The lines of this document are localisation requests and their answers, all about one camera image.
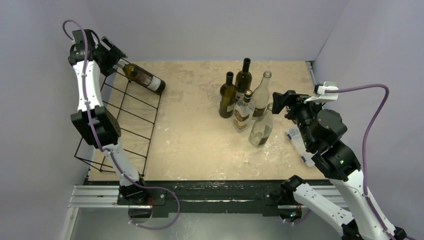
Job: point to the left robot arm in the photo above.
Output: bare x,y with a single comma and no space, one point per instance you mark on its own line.
91,57

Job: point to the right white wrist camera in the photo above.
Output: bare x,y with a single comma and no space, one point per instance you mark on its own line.
323,93

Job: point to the clear bottle back right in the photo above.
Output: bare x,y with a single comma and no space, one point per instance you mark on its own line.
261,95

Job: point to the black wire wine rack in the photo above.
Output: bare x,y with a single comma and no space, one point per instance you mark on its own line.
133,106

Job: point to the aluminium frame rail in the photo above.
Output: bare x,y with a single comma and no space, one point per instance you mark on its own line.
193,198

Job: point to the square clear liquor bottle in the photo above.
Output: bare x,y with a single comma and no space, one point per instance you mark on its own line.
243,111

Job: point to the clear wine bottle dark label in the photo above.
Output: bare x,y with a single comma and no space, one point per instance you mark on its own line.
262,128

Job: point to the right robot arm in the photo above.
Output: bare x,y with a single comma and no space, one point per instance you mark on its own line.
321,131

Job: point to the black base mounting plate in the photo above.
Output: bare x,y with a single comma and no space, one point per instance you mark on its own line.
285,189

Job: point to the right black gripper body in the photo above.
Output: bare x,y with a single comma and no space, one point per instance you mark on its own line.
288,103

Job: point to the dark green labelled wine bottle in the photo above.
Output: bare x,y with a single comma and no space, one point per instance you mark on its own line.
142,77

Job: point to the dark green bottle back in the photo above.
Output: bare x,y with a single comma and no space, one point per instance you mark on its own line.
243,79

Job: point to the dark green bottle front left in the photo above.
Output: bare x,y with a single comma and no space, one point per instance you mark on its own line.
227,97

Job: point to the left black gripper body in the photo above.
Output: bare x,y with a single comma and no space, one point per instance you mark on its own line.
109,57

